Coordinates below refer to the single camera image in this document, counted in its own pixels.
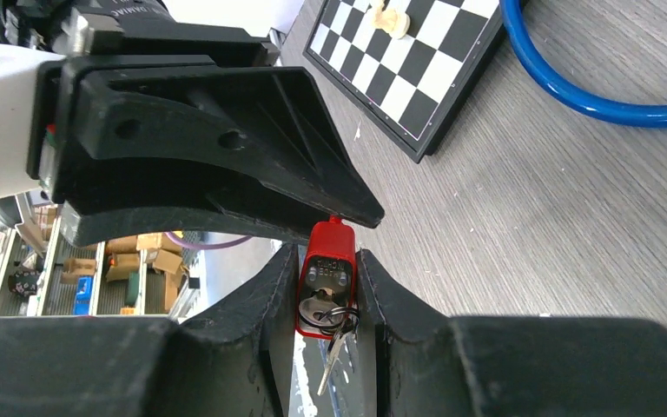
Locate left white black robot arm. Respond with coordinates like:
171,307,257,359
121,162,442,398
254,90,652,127
0,1,384,246

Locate red cable seal tag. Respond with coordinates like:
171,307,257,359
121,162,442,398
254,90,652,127
295,216,357,340

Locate blue ring hoop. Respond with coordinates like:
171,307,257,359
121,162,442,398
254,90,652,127
499,0,667,129

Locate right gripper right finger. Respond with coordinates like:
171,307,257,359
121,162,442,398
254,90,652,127
357,250,667,416

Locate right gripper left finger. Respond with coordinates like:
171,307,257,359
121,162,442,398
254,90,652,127
0,244,299,416

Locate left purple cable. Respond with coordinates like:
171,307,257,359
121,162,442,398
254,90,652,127
165,231,253,251

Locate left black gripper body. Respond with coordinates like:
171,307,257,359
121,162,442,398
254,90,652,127
5,0,281,197

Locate light wooden chess pawn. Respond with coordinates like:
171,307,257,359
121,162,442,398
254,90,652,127
367,0,411,39

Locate spare silver keys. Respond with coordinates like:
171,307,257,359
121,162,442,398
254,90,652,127
298,295,360,395

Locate black white chessboard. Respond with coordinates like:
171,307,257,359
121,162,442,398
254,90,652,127
303,0,505,162

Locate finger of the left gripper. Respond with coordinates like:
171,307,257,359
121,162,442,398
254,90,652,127
60,57,384,228
60,202,311,247

